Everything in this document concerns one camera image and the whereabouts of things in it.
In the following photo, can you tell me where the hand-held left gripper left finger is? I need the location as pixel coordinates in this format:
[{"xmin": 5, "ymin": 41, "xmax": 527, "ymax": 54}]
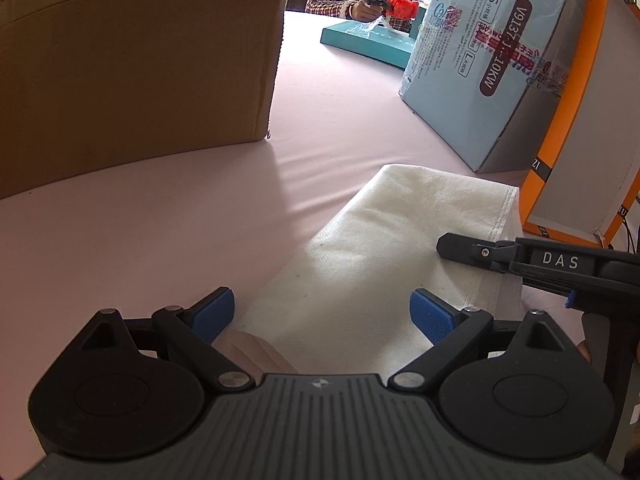
[{"xmin": 80, "ymin": 287, "xmax": 256, "ymax": 392}]

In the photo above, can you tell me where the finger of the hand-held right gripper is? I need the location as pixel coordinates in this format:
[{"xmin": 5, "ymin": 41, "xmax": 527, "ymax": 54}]
[{"xmin": 436, "ymin": 232, "xmax": 521, "ymax": 275}]

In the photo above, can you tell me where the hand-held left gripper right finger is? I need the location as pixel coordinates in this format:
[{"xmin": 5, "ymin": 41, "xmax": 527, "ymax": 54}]
[{"xmin": 387, "ymin": 289, "xmax": 586, "ymax": 392}]

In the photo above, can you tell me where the white nonwoven dust bag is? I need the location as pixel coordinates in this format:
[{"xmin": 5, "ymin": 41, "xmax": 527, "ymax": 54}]
[{"xmin": 227, "ymin": 164, "xmax": 523, "ymax": 378}]

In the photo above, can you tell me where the orange box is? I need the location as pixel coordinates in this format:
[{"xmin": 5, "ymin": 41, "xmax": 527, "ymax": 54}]
[{"xmin": 519, "ymin": 0, "xmax": 640, "ymax": 249}]

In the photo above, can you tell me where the light blue printed box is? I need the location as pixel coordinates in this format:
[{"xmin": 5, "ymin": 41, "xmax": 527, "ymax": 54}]
[{"xmin": 398, "ymin": 0, "xmax": 594, "ymax": 175}]

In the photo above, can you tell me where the teal flat box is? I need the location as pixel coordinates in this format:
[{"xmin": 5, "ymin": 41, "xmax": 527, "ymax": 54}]
[{"xmin": 320, "ymin": 21, "xmax": 417, "ymax": 70}]

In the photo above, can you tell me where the large brown cardboard box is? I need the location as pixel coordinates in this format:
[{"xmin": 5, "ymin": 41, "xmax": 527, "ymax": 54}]
[{"xmin": 0, "ymin": 0, "xmax": 301, "ymax": 201}]

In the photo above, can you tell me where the clear plastic wrap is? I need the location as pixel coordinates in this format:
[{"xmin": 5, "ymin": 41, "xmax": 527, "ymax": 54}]
[{"xmin": 349, "ymin": 14, "xmax": 397, "ymax": 37}]

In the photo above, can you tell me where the red plastic bag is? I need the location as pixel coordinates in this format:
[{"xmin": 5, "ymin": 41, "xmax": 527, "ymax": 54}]
[{"xmin": 387, "ymin": 0, "xmax": 420, "ymax": 22}]

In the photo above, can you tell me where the black cable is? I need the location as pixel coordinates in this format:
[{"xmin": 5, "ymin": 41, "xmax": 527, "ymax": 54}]
[{"xmin": 620, "ymin": 210, "xmax": 640, "ymax": 257}]

